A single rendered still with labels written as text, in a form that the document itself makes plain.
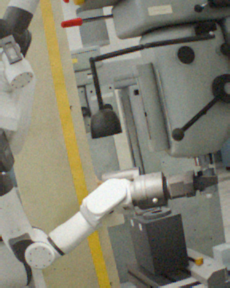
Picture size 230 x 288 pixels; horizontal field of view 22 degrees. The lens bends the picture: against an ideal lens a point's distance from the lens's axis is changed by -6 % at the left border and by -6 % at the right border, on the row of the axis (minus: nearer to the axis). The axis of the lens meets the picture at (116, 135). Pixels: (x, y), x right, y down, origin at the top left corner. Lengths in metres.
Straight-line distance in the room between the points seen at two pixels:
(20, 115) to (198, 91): 0.45
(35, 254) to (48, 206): 1.68
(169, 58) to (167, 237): 0.66
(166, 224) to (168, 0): 0.75
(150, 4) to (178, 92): 0.22
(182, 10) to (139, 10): 0.11
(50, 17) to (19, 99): 1.69
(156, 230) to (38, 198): 1.41
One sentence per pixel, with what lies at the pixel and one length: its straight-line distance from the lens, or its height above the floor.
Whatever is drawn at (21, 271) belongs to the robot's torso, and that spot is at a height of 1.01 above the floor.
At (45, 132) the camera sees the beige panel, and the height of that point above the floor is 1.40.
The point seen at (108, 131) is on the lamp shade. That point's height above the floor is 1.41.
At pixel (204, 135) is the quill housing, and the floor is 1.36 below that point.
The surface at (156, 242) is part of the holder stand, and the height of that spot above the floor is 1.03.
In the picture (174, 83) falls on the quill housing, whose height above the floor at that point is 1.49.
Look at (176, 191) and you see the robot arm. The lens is 1.47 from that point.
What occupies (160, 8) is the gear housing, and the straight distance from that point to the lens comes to 1.37.
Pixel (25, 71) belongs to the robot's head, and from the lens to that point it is 1.45.
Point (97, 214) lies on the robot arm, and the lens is 1.48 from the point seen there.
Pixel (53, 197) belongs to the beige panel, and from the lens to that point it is 3.15.
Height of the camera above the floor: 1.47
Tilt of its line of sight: 3 degrees down
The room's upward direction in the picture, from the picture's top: 12 degrees counter-clockwise
